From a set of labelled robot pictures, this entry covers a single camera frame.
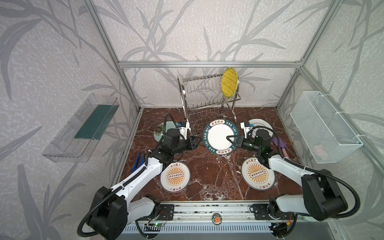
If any white plate dark green rim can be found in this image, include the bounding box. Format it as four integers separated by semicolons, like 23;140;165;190
202;119;239;155

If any yellow woven pattern plate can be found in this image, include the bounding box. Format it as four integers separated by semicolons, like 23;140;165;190
221;68;239;99

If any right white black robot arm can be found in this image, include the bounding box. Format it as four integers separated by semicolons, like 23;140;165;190
226;126;361;221

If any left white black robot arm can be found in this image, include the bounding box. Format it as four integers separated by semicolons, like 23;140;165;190
77;121;201;240

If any steel two-tier dish rack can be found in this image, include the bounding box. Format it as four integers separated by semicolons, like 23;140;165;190
178;73;242;137

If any pale green flower plate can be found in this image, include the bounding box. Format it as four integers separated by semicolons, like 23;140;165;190
154;121;177;142

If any white plate thin teal rim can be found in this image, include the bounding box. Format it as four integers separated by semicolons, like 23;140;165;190
249;119;274;138

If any purple pink spatula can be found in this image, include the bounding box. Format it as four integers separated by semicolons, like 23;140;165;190
272;138;289;159

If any right orange sunburst plate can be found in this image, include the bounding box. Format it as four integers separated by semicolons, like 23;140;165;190
241;157;276;191

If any orange sunburst plate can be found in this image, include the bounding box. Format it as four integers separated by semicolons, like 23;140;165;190
241;157;276;191
160;162;191;193

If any left orange sunburst plate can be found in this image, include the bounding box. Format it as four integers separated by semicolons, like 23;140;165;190
160;162;191;193

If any blue pen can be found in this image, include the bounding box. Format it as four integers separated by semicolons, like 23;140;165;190
132;153;145;173

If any round orange sticker badge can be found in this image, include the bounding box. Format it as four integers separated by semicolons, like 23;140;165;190
212;213;222;226

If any white wire mesh basket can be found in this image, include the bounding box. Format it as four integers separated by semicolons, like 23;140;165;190
291;91;364;164

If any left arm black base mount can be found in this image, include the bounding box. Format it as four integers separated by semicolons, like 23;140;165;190
146;204;175;221

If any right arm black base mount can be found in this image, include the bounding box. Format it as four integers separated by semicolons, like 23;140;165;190
249;204;295;222

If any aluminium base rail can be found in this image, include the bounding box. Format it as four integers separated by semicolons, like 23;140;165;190
121;201;316;236

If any clear plastic wall tray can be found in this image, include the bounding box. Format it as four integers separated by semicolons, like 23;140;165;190
42;94;120;163

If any aluminium cage frame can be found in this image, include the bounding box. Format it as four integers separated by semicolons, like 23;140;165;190
85;1;384;170

